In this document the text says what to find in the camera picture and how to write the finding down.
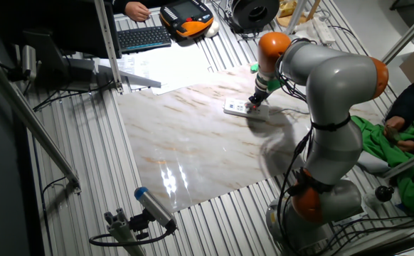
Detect orange black teach pendant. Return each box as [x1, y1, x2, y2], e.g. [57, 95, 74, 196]
[159, 0, 215, 39]

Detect black keyboard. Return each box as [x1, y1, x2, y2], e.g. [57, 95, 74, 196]
[117, 25, 173, 55]

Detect aluminium frame bar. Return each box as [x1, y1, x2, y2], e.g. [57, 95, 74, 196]
[381, 1, 414, 65]
[93, 0, 124, 94]
[0, 49, 83, 195]
[383, 144, 414, 180]

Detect black camera cable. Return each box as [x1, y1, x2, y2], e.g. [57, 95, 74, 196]
[88, 220, 178, 247]

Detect black computer monitor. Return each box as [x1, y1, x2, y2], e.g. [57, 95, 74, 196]
[21, 0, 122, 93]

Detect person's bare hand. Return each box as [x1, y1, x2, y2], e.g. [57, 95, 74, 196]
[383, 116, 406, 138]
[395, 139, 414, 153]
[124, 0, 152, 22]

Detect white computer mouse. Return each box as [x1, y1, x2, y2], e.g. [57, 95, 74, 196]
[203, 20, 221, 38]

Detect small silver camera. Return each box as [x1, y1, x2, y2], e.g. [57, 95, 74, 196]
[21, 44, 38, 82]

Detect silver camera with blue end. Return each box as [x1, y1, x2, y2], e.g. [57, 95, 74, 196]
[134, 186, 178, 232]

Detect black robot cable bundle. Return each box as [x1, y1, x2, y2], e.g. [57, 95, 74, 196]
[276, 58, 314, 256]

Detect marble pattern board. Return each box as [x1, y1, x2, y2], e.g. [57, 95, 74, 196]
[116, 65, 384, 214]

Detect black filament spool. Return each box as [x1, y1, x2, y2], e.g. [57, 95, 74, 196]
[230, 0, 281, 36]

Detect black smartphone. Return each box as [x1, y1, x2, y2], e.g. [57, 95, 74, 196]
[386, 126, 400, 144]

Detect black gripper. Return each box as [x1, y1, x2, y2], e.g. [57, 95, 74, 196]
[248, 87, 269, 110]

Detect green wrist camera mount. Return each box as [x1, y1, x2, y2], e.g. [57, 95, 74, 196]
[250, 63, 282, 92]

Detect white folded cloth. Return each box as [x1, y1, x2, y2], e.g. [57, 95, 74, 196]
[356, 152, 391, 175]

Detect flat grey metal bar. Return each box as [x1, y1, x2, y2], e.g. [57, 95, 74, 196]
[98, 65, 162, 89]

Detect short aluminium camera mount profile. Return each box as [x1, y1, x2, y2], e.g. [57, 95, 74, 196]
[103, 208, 147, 256]

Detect black round knob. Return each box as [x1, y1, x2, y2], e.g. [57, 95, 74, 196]
[374, 185, 396, 203]

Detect plain white power strip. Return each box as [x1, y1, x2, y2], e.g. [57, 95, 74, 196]
[312, 16, 336, 46]

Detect aluminium upright post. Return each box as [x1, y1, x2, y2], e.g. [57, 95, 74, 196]
[284, 0, 308, 36]

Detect light wooden board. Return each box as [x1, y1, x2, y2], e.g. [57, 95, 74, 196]
[276, 0, 322, 28]

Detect grey power strip cable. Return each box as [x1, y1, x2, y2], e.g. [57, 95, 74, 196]
[269, 107, 311, 116]

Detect white power strip with USB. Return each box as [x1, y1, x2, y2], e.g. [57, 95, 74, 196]
[223, 97, 270, 122]

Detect white printed paper sheets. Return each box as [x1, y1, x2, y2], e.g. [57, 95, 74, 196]
[116, 42, 215, 96]

